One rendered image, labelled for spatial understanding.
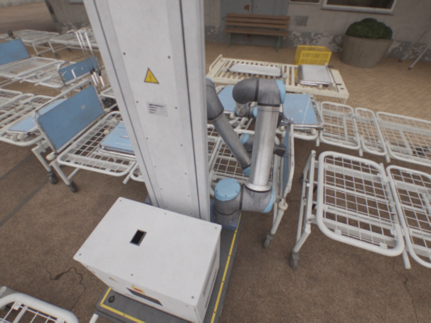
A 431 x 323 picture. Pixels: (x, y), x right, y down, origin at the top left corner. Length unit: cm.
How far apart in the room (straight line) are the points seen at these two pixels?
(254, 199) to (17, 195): 253
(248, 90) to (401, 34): 711
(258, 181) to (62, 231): 184
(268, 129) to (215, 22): 657
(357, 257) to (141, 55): 207
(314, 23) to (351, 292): 658
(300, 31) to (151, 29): 676
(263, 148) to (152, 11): 76
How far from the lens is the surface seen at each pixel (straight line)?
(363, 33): 644
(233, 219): 136
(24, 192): 299
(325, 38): 743
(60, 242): 232
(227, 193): 117
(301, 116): 241
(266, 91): 106
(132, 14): 71
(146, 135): 90
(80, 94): 246
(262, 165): 113
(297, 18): 724
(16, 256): 249
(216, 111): 108
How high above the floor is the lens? 172
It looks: 43 degrees down
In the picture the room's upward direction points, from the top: straight up
